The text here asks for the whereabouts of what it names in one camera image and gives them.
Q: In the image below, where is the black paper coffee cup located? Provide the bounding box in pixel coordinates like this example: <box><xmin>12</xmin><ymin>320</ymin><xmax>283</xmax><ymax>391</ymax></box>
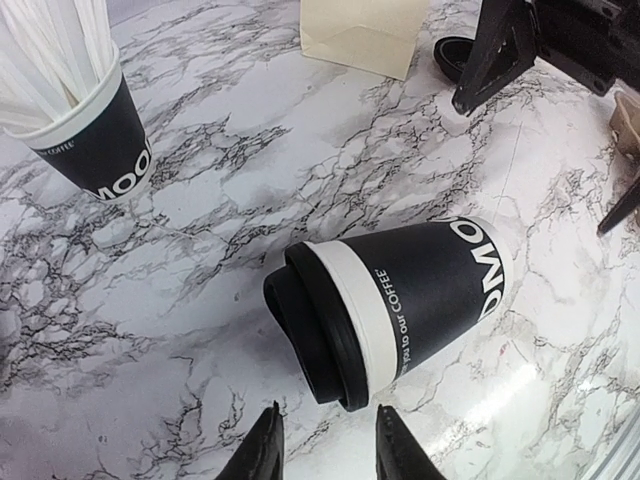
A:
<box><xmin>299</xmin><ymin>215</ymin><xmax>515</xmax><ymax>396</ymax></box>

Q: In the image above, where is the cream paper bag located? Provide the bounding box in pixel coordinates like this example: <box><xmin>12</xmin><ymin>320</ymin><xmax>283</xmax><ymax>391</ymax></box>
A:
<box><xmin>299</xmin><ymin>0</ymin><xmax>428</xmax><ymax>80</ymax></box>

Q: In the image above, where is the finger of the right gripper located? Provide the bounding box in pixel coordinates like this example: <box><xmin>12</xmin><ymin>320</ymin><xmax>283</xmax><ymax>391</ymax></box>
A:
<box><xmin>597</xmin><ymin>177</ymin><xmax>640</xmax><ymax>235</ymax></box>

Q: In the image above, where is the black cup holding straws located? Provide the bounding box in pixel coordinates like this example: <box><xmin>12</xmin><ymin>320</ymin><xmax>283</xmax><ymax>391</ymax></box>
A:
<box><xmin>7</xmin><ymin>45</ymin><xmax>155</xmax><ymax>204</ymax></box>

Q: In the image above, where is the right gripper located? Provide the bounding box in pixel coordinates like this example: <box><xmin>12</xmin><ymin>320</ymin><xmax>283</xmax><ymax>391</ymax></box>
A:
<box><xmin>452</xmin><ymin>0</ymin><xmax>639</xmax><ymax>116</ymax></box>

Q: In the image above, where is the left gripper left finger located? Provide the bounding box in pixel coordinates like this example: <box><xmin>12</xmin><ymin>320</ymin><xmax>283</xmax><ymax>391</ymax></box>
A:
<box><xmin>216</xmin><ymin>402</ymin><xmax>285</xmax><ymax>480</ymax></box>

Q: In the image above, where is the brown cardboard cup carrier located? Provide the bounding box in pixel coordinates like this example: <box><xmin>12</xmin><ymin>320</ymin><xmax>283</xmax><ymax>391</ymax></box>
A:
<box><xmin>609</xmin><ymin>91</ymin><xmax>639</xmax><ymax>160</ymax></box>

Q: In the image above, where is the black cup lid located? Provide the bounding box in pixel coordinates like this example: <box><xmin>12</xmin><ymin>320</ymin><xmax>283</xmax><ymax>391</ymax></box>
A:
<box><xmin>433</xmin><ymin>36</ymin><xmax>474</xmax><ymax>84</ymax></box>
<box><xmin>263</xmin><ymin>242</ymin><xmax>370</xmax><ymax>412</ymax></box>

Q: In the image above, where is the white wrapped straws bundle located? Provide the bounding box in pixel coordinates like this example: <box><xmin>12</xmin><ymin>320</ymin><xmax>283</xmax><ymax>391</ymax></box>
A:
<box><xmin>1</xmin><ymin>1</ymin><xmax>121</xmax><ymax>138</ymax></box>

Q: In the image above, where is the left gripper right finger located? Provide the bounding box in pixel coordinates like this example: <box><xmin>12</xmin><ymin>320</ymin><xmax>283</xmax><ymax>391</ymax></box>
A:
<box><xmin>376</xmin><ymin>405</ymin><xmax>445</xmax><ymax>480</ymax></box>

